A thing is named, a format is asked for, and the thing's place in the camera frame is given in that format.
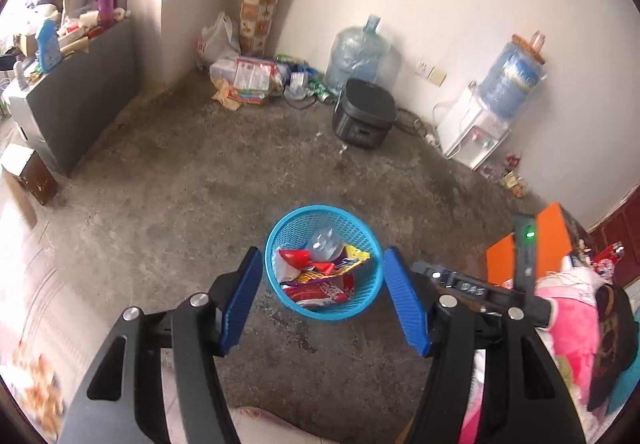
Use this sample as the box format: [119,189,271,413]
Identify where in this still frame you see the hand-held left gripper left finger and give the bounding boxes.
[57,246,265,444]

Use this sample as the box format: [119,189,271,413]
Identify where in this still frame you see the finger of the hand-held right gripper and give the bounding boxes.
[412,261,455,283]

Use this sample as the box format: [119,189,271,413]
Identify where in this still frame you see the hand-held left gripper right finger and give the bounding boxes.
[382,246,586,444]

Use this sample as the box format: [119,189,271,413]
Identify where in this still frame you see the red glossy wrapper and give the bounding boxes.
[277,248,335,272]

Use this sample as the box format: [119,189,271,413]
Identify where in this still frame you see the blue mesh basket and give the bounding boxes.
[265,205,383,322]

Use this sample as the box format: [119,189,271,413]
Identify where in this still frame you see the red and white snack bag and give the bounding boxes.
[284,274,357,309]

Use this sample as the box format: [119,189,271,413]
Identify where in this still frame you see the clear plastic bottle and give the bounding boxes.
[305,226,346,265]

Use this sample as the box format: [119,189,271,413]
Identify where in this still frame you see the orange box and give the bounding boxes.
[486,202,576,286]

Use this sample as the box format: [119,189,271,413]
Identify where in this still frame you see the pink printed blanket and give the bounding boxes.
[460,269,608,444]

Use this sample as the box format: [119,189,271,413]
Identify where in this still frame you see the small packets on floor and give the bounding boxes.
[482,154,528,197]

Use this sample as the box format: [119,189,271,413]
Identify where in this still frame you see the dark red cabinet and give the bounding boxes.
[587,189,640,285]

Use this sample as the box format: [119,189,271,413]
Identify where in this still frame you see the white water dispenser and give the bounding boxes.
[437,86,511,170]

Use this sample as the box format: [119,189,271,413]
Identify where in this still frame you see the black rice cooker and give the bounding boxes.
[332,78,397,150]

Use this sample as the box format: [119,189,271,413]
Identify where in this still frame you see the blue water jug with label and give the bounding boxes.
[477,30,548,121]

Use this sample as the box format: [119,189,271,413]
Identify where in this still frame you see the pile of flattened packaging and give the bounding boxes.
[210,56,281,112]

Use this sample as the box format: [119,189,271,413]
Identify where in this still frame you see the empty blue water jug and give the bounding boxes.
[325,14,403,97]

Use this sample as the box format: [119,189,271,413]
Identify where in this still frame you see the pile of bottles and cans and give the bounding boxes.
[275,53,341,104]

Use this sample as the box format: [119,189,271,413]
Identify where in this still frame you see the brown wooden box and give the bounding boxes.
[0,144,58,207]

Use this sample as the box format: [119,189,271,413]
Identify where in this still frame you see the white plastic shopping bag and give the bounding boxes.
[197,11,241,70]

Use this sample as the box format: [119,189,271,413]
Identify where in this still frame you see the grey cabinet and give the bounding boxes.
[2,16,138,177]

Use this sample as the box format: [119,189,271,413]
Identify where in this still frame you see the blue detergent bottle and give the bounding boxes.
[36,19,62,74]

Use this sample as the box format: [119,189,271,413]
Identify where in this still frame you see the black cable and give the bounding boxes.
[395,109,441,145]

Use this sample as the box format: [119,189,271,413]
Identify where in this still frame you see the wall socket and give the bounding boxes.
[415,60,447,87]

